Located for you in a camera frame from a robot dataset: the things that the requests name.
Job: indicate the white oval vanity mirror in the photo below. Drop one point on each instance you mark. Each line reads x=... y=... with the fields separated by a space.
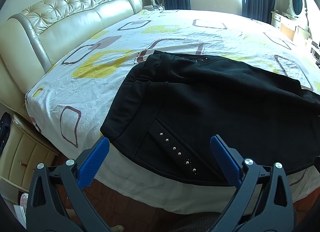
x=297 y=8

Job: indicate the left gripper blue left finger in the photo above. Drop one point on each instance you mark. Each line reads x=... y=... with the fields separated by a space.
x=90 y=161

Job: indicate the white dresser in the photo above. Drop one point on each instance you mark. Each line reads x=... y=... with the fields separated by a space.
x=297 y=30

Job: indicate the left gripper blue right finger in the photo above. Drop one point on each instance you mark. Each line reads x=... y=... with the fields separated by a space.
x=228 y=159

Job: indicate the cream bedside nightstand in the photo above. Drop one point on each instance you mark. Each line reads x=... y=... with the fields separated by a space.
x=23 y=147

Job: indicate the white patterned bed sheet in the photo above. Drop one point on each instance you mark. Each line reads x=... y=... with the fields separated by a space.
x=71 y=101

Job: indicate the black studded pants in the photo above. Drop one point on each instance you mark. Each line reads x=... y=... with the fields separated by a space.
x=169 y=107

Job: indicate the cream tufted leather headboard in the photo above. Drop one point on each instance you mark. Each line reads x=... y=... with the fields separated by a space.
x=33 y=40

